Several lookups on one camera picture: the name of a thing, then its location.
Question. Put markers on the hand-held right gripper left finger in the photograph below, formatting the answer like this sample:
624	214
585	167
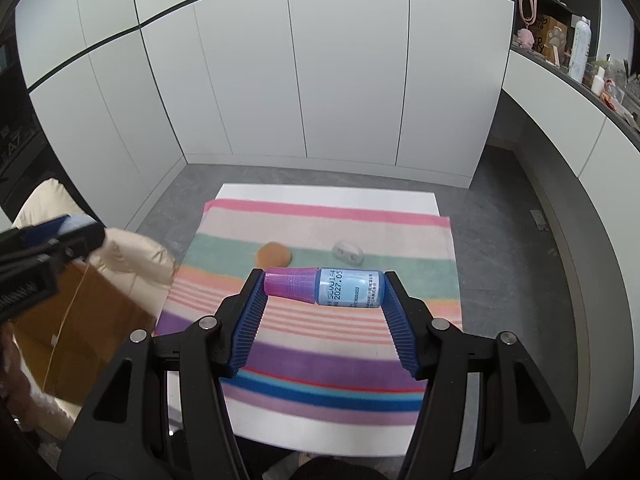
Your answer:
247	325

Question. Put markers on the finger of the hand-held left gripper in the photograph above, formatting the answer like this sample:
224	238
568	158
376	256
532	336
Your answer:
55	235
30	280

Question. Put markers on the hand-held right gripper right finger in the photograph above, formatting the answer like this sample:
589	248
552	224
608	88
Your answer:
400	330

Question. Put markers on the blue bottle purple cap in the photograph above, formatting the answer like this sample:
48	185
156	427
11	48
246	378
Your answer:
345	287

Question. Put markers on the brown cardboard box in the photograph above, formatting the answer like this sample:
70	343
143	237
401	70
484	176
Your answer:
90	320

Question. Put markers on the orange makeup sponge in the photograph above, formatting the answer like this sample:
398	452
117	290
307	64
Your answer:
273	255

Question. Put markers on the cream padded chair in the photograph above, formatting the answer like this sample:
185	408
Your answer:
130	260

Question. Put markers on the white contact lens case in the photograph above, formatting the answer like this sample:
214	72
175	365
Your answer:
347	251

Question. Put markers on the striped pastel cloth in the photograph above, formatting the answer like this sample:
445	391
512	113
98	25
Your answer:
325	225

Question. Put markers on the floor power outlet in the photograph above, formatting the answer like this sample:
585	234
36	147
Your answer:
539	220

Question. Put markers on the small white bottle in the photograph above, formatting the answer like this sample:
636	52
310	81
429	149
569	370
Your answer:
598	82

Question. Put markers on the pink plush toy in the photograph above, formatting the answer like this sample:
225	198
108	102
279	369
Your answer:
525	38

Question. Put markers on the clear plastic container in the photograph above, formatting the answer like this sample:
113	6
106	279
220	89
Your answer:
614	94

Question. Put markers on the brown paw print box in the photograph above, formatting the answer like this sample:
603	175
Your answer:
552	35

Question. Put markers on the tall white spray bottle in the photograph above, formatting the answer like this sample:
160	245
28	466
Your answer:
580	50

